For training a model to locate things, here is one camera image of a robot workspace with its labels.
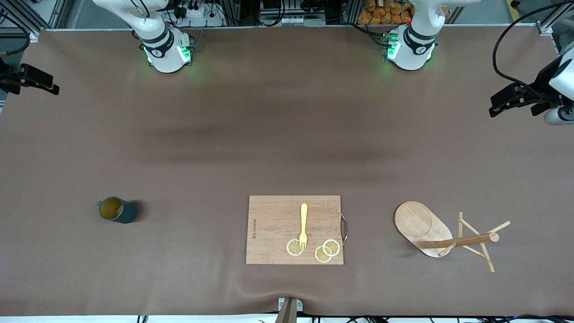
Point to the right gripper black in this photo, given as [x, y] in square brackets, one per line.
[10, 78]

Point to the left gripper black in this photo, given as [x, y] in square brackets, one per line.
[539, 86]

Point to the teal cup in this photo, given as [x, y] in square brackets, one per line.
[123, 213]

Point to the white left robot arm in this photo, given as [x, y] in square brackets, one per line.
[410, 49]

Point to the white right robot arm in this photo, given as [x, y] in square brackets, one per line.
[166, 49]

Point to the wooden mug rack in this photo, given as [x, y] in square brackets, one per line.
[417, 222]

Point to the orange packaged snacks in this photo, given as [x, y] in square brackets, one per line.
[381, 15]

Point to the white power strip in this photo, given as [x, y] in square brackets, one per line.
[197, 13]

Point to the brown table mat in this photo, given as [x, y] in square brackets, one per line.
[134, 269]

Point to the lemon slice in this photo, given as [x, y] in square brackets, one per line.
[332, 247]
[292, 249]
[320, 256]

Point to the yellow fork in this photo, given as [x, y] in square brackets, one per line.
[304, 215]

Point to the wooden cutting board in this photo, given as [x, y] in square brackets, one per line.
[273, 224]

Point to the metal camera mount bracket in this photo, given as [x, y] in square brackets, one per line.
[287, 314]

